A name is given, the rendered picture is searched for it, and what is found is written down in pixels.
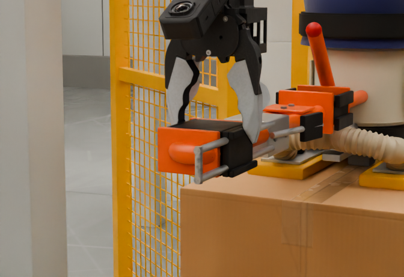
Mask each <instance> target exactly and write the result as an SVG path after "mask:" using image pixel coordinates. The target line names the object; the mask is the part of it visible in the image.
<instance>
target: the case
mask: <svg viewBox="0 0 404 277"><path fill-rule="evenodd" d="M379 162H380V161H379V159H376V160H375V163H374V164H372V165H370V166H357V165H349V164H348V157H347V158H345V159H344V160H342V161H341V162H334V163H332V164H330V165H329V166H327V167H325V168H324V169H321V170H320V171H318V172H316V173H314V174H313V175H311V176H309V177H307V178H305V179H303V180H297V179H291V178H279V177H268V176H262V175H251V174H248V173H247V172H244V173H242V174H240V175H238V176H236V177H233V178H230V177H223V176H220V177H218V178H215V177H214V178H211V179H209V180H207V181H204V182H203V184H195V183H194V182H193V183H190V184H188V185H186V186H183V187H181V188H180V277H404V190H395V189H384V188H378V187H367V186H360V184H359V176H360V174H362V173H363V172H365V171H366V170H368V169H370V168H371V167H373V166H374V165H376V164H377V163H379Z"/></svg>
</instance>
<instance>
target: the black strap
mask: <svg viewBox="0 0 404 277"><path fill-rule="evenodd" d="M311 22H316V23H318V24H320V26H321V27H322V34H323V37H324V38H342V39H404V13H398V14H344V13H307V12H305V11H301V13H299V34H300V35H301V36H304V37H307V34H306V31H305V30H306V27H307V25H308V24H309V23H311Z"/></svg>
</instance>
